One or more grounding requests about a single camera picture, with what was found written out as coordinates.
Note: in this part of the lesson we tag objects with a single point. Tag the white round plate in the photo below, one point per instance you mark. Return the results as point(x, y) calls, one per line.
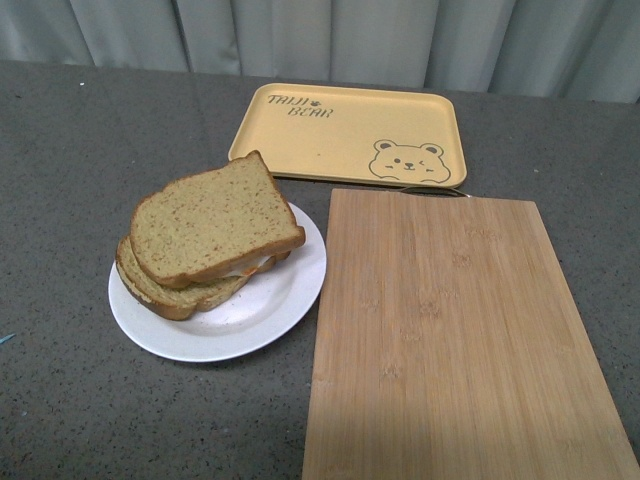
point(262, 311)

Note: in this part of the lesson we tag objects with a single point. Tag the bread slice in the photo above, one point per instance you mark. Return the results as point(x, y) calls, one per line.
point(199, 227)
point(170, 303)

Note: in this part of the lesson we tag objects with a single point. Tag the fried egg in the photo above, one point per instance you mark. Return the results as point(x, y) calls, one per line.
point(248, 268)

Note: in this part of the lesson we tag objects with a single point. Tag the yellow bear serving tray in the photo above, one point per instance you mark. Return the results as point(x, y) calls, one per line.
point(353, 135)

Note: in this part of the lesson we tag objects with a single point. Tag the bamboo cutting board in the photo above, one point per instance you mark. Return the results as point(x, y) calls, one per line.
point(449, 346)

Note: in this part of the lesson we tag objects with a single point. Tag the grey curtain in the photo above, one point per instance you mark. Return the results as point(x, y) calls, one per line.
point(587, 50)

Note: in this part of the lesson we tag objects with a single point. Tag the metal cutting board handle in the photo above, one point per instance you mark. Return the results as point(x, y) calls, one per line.
point(434, 191)

